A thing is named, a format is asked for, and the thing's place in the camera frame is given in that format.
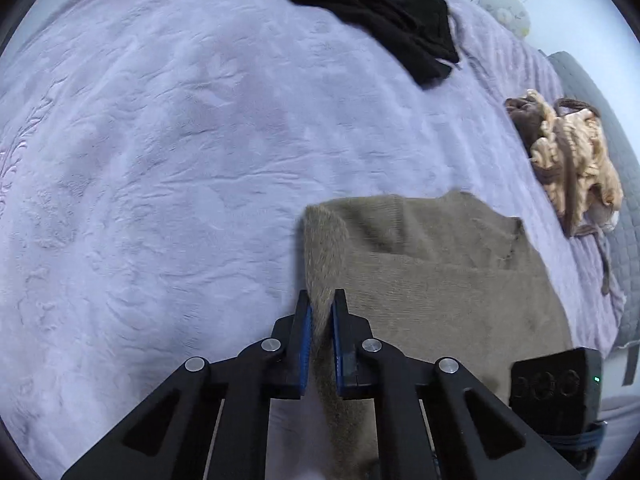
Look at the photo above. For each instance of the white round cushion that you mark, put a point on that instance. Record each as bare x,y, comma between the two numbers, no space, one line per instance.
511,14

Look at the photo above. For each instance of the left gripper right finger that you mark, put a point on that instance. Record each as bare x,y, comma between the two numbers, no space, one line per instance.
434,420

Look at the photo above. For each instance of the lavender embossed bedspread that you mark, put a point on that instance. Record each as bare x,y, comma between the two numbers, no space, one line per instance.
157,157

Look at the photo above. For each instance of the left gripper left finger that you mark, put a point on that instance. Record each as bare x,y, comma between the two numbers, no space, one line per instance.
208,420

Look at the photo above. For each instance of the cream striped garment pile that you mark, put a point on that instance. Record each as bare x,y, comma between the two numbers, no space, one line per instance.
568,152

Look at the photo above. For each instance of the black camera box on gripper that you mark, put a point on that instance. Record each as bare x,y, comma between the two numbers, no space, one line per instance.
559,396

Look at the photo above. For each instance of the taupe knit sweater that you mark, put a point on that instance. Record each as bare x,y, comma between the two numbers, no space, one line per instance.
444,276

